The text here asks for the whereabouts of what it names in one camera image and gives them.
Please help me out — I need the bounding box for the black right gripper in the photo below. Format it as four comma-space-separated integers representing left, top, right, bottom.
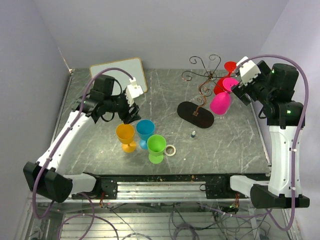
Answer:
231, 60, 274, 105

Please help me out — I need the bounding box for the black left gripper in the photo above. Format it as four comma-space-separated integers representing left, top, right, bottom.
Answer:
105, 86, 142, 124

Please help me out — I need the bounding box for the blue plastic wine glass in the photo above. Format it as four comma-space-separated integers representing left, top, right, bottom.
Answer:
136, 119, 156, 150

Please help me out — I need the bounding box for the red plastic wine glass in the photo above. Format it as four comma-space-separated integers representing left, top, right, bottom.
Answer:
213, 61, 239, 95

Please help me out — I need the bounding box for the magenta plastic wine glass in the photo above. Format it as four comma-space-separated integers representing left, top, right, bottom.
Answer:
210, 92, 233, 115

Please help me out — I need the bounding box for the clear wine glass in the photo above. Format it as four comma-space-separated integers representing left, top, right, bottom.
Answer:
206, 54, 217, 76

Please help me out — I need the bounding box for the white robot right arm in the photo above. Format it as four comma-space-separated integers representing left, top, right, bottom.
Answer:
220, 57, 310, 209

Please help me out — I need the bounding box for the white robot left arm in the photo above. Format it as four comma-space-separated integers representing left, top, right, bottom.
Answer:
23, 74, 144, 203

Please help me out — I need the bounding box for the orange plastic wine glass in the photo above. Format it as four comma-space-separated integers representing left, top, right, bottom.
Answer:
116, 123, 137, 153

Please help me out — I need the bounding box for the green plastic wine glass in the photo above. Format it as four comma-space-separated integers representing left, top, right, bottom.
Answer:
147, 134, 167, 164

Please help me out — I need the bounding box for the small framed whiteboard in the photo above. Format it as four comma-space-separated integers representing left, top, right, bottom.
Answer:
89, 57, 149, 94

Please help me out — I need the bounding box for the white tape roll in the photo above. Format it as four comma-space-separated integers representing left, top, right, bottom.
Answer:
164, 144, 177, 157

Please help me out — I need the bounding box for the small blue-capped bottle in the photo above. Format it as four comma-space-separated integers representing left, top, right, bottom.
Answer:
191, 130, 196, 138

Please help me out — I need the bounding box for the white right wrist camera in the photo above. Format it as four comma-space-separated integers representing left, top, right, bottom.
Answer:
234, 56, 261, 86

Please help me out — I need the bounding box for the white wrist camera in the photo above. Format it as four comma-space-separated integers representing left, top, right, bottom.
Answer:
234, 56, 261, 86
125, 77, 144, 107

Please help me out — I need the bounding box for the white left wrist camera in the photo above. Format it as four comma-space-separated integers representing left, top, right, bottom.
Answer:
125, 77, 144, 107

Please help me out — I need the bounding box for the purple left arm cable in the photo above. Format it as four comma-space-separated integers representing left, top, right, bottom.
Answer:
31, 67, 135, 240

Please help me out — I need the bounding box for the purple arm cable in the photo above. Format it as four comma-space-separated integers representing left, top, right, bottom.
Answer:
31, 67, 135, 240
197, 54, 309, 232

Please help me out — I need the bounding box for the copper wire wine glass rack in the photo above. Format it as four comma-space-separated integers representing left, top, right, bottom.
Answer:
177, 54, 223, 129

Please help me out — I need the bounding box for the aluminium mounting rail frame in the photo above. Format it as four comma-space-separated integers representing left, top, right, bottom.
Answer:
18, 173, 299, 240

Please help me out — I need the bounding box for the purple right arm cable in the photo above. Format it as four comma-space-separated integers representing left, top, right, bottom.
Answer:
197, 54, 309, 232

